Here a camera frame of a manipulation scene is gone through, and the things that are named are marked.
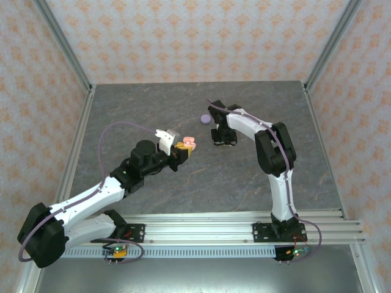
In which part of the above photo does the circuit board yellow connector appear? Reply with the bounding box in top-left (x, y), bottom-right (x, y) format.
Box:
top-left (102, 244), bottom-right (128, 261)

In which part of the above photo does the small circuit board green light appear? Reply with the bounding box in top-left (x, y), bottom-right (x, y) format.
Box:
top-left (285, 247), bottom-right (312, 258)

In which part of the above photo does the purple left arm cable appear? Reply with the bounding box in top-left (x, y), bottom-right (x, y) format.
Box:
top-left (18, 121), bottom-right (159, 263)

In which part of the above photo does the aluminium side rail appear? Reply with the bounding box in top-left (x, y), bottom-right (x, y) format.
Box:
top-left (301, 81), bottom-right (349, 220)
top-left (56, 85), bottom-right (97, 204)

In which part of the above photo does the wide aluminium base rail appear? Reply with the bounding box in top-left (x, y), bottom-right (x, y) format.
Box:
top-left (78, 208), bottom-right (367, 246)

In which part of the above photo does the white slotted cable duct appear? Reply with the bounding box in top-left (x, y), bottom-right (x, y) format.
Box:
top-left (65, 245), bottom-right (277, 260)

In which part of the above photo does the aluminium corner post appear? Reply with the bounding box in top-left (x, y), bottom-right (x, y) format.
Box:
top-left (304, 0), bottom-right (366, 93)
top-left (32, 0), bottom-right (94, 93)

